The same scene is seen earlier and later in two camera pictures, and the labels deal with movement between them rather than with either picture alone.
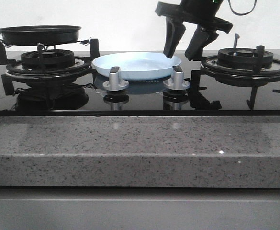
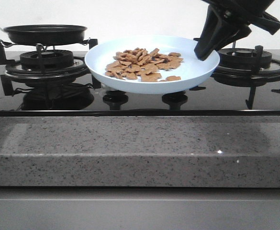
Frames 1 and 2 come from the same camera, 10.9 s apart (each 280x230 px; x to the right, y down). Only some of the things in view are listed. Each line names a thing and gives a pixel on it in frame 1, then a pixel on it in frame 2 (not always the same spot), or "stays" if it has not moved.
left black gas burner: (47, 59) stays
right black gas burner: (242, 58) stays
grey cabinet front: (50, 208) stays
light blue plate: (137, 66) -> (190, 70)
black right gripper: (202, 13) -> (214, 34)
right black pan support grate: (266, 69) stays
